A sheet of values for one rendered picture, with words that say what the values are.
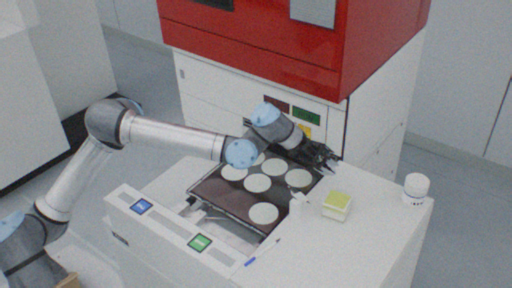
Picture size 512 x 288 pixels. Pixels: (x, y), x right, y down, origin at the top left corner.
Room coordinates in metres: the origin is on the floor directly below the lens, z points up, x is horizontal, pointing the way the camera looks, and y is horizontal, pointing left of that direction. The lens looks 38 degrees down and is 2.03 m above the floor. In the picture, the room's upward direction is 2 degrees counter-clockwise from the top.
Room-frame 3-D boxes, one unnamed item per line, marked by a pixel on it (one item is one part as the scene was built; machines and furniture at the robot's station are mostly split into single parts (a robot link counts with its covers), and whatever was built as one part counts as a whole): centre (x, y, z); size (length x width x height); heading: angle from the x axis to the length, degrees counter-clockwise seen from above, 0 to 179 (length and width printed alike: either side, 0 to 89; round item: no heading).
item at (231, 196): (1.22, 0.01, 0.90); 0.34 x 0.34 x 0.01; 51
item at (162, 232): (0.97, 0.28, 0.89); 0.55 x 0.09 x 0.14; 51
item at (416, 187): (1.03, -0.49, 1.01); 0.07 x 0.07 x 0.10
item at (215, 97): (1.51, 0.02, 1.02); 0.82 x 0.03 x 0.40; 51
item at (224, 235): (1.00, 0.16, 0.87); 0.36 x 0.08 x 0.03; 51
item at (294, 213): (0.98, -0.12, 1.03); 0.06 x 0.04 x 0.13; 141
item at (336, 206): (0.99, -0.24, 1.00); 0.07 x 0.07 x 0.07; 60
